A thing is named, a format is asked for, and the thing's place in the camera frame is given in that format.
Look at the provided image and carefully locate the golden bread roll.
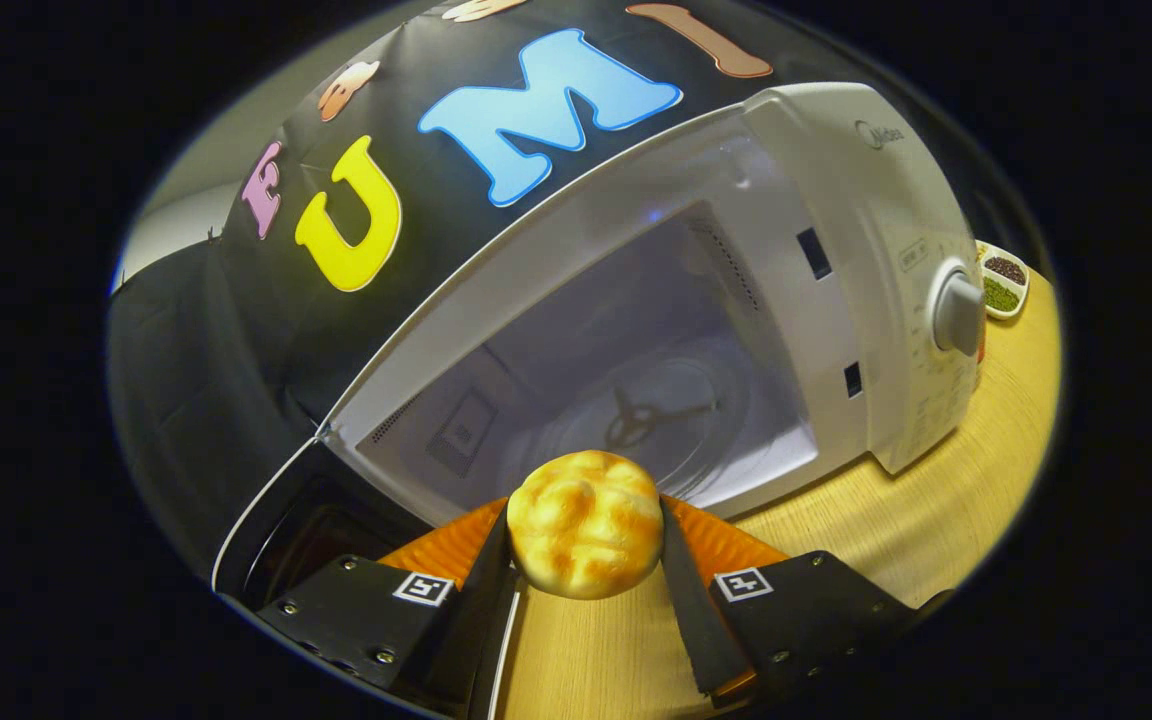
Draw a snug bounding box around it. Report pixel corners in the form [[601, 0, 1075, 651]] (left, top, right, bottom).
[[506, 450, 665, 601]]

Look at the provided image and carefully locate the divided white dish of beans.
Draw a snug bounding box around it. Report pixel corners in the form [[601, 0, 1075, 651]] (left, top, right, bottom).
[[974, 240, 1031, 321]]

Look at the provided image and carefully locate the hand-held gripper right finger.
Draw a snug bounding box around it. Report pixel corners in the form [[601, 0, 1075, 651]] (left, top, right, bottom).
[[658, 495, 947, 706]]

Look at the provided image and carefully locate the white microwave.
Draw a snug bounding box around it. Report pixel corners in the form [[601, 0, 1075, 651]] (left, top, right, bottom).
[[211, 82, 987, 720]]

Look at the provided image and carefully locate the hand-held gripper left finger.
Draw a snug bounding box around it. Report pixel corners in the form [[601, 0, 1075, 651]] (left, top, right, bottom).
[[254, 497, 522, 716]]

